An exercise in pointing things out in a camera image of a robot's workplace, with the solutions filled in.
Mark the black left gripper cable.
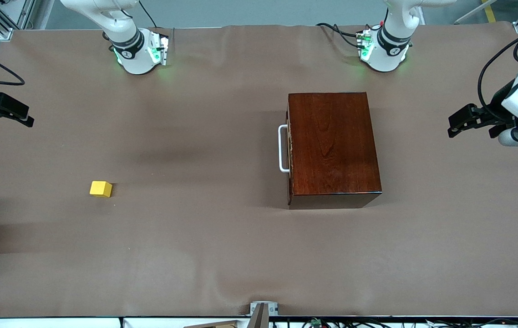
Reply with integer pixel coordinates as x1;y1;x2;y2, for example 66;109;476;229
477;25;518;120

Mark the dark brown wooden cabinet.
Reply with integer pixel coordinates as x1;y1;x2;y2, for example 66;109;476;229
286;92;383;210

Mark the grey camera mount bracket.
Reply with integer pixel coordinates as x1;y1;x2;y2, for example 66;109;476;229
249;301;279;328

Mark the black arm base cable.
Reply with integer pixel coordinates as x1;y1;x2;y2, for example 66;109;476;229
316;23;364;49
138;0;158;29

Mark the wooden drawer with white handle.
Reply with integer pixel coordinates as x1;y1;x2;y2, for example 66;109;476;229
279;104;293;201

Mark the brown table cloth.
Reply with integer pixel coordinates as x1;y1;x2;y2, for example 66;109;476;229
0;23;518;318

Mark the light wooden plank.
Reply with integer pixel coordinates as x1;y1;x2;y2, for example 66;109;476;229
184;320;241;328

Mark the black right arm base cable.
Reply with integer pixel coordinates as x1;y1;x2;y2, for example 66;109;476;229
138;0;158;29

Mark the yellow wooden block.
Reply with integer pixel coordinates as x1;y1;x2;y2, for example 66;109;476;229
90;181;113;198

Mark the black left arm base cable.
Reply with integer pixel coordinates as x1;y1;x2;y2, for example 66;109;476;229
316;23;364;49

